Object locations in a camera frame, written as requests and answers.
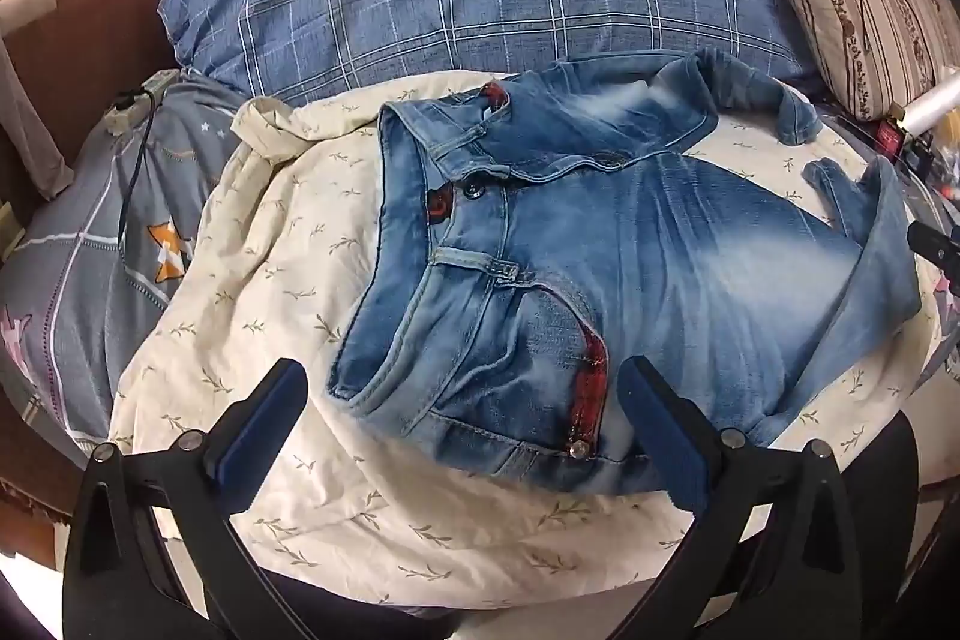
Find beige striped pillow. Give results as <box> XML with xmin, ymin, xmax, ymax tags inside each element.
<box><xmin>771</xmin><ymin>0</ymin><xmax>960</xmax><ymax>120</ymax></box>

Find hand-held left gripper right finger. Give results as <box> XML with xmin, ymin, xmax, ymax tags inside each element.
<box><xmin>619</xmin><ymin>356</ymin><xmax>863</xmax><ymax>640</ymax></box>

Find black cable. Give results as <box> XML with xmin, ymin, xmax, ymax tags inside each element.
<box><xmin>116</xmin><ymin>85</ymin><xmax>162</xmax><ymax>225</ymax></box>

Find cream leaf-print blanket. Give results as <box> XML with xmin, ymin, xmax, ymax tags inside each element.
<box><xmin>109</xmin><ymin>70</ymin><xmax>950</xmax><ymax>592</ymax></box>

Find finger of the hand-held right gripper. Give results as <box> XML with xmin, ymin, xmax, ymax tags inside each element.
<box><xmin>906</xmin><ymin>223</ymin><xmax>960</xmax><ymax>311</ymax></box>

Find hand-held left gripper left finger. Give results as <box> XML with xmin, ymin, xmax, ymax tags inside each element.
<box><xmin>61</xmin><ymin>358</ymin><xmax>331</xmax><ymax>640</ymax></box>

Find white power strip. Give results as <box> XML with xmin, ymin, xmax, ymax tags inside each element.
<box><xmin>111</xmin><ymin>70</ymin><xmax>181</xmax><ymax>136</ymax></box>

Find brown padded headboard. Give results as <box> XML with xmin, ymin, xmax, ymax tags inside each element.
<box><xmin>0</xmin><ymin>0</ymin><xmax>182</xmax><ymax>206</ymax></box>

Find blue denim pants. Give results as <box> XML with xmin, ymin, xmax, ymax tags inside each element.
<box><xmin>324</xmin><ymin>47</ymin><xmax>922</xmax><ymax>495</ymax></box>

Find red packet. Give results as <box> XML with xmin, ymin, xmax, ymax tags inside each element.
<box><xmin>874</xmin><ymin>119</ymin><xmax>910</xmax><ymax>161</ymax></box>

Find grey star-print bed sheet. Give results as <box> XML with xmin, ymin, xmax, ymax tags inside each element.
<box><xmin>0</xmin><ymin>70</ymin><xmax>248</xmax><ymax>465</ymax></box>

